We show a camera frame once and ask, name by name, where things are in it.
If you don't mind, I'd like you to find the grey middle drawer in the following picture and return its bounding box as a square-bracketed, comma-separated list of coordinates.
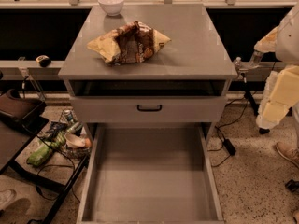
[71, 80, 227, 123]

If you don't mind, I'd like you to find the brown bag on cart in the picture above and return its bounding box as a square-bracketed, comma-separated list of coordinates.
[0, 89, 46, 126]

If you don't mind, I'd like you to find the clear plastic water bottle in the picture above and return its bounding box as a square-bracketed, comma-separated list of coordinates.
[249, 50, 263, 68]

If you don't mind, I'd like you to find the black tripod stand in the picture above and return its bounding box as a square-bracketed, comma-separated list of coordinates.
[233, 58, 271, 135]

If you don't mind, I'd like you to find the tan shoe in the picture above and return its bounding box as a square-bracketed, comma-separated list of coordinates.
[276, 142, 299, 168]

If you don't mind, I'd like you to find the black power adapter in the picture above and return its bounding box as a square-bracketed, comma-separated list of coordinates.
[223, 139, 236, 156]

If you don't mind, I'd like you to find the green snack bag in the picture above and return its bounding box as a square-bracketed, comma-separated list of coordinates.
[26, 132, 65, 167]

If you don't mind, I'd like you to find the black tape measure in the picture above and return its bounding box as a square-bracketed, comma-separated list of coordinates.
[36, 55, 51, 68]

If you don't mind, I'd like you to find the brown yellow chip bag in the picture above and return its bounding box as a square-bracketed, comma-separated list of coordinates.
[87, 21, 171, 64]

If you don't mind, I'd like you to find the black low cart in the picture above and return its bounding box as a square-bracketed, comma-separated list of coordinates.
[0, 117, 89, 224]

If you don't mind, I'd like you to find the grey drawer cabinet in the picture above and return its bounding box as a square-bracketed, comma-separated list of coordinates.
[59, 4, 236, 130]

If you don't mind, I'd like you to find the white ceramic bowl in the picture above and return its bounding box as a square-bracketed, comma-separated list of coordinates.
[98, 0, 124, 16]

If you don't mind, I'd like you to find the grey open bottom drawer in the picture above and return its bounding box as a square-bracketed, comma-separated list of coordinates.
[76, 125, 224, 224]

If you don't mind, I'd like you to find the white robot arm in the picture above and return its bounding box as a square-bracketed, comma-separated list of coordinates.
[254, 3, 299, 129]

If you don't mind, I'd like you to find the small bowl on cart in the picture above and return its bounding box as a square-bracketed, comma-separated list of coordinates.
[64, 133, 85, 149]

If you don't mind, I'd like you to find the white shoe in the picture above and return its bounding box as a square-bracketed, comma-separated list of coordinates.
[0, 189, 16, 211]

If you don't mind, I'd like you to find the black drawer handle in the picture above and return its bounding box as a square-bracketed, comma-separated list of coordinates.
[136, 105, 163, 112]

